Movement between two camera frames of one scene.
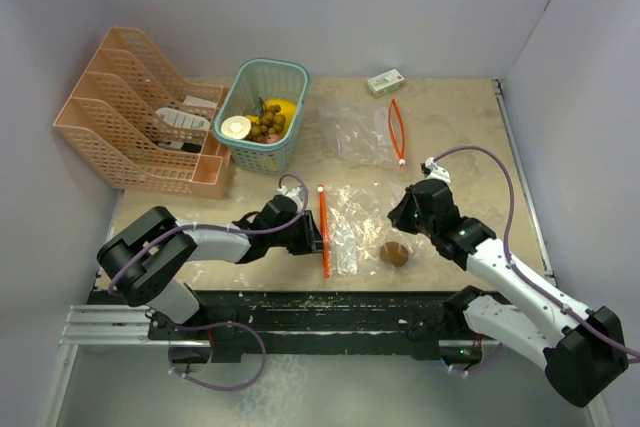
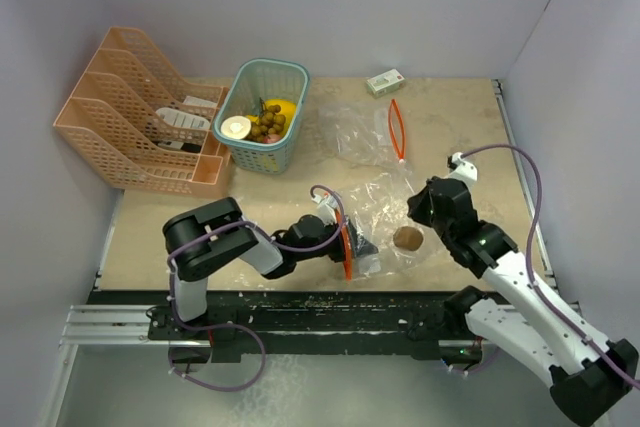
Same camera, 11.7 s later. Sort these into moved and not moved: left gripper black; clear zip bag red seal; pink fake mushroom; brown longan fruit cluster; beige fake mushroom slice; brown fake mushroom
Moved: brown fake mushroom; left gripper black
Not moved: clear zip bag red seal; beige fake mushroom slice; brown longan fruit cluster; pink fake mushroom
